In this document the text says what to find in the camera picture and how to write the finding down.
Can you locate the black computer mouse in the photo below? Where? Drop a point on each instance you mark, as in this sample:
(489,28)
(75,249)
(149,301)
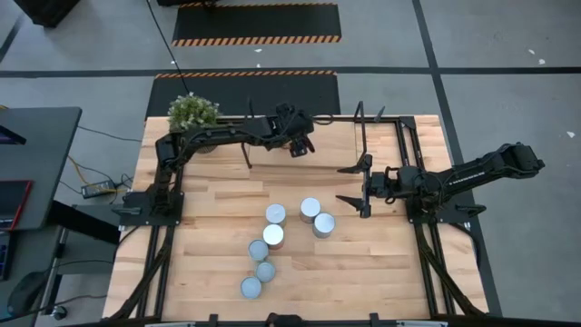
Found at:
(26,293)

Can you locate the dark grey desk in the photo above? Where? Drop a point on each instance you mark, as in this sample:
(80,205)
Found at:
(45,154)

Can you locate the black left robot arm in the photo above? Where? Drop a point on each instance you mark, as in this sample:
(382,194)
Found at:
(218,134)

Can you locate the tin can colourful label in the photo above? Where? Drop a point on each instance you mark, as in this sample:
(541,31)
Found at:
(273,235)

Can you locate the wooden shelf black metal legs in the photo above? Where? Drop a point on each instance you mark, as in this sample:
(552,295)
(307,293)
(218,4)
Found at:
(331,145)

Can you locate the red-edged laptop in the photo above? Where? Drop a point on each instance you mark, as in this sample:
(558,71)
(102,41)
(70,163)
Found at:
(13,200)

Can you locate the black desk leg beam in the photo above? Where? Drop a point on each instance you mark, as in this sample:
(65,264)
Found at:
(86,222)

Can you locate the black power adapter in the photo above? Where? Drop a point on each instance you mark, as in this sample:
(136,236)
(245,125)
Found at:
(97,189)

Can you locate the tin can green label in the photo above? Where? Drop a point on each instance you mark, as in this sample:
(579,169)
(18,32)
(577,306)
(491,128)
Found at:
(275,213)

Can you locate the tin can blue label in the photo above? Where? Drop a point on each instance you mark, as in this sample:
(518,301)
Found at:
(323,224)

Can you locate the black aluminium rig frame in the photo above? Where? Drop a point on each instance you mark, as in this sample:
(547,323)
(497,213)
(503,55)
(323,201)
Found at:
(407,121)

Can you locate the black keyboard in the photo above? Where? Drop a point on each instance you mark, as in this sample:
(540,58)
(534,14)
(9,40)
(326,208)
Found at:
(3,254)

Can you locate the black box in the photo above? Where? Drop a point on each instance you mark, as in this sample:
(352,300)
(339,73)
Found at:
(47,10)

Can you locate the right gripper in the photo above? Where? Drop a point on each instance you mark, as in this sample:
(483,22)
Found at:
(381,184)

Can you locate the black castor wheel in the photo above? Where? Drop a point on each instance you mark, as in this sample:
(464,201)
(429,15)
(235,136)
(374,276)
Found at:
(59,312)

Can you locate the black floor mat striped edge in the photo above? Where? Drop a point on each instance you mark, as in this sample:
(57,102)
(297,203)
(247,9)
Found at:
(256,20)
(245,95)

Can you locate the tin can silver lid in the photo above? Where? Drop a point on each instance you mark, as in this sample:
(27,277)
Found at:
(250,287)
(265,271)
(258,250)
(310,209)

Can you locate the potted green plant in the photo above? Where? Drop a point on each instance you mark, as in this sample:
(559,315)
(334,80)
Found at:
(193,111)

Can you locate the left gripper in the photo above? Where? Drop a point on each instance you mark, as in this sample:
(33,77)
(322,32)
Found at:
(295,122)

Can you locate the black monitor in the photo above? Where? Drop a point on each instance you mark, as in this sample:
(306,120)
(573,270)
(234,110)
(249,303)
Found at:
(10,135)

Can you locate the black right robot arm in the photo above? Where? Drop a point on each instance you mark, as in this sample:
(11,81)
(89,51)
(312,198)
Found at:
(476,172)

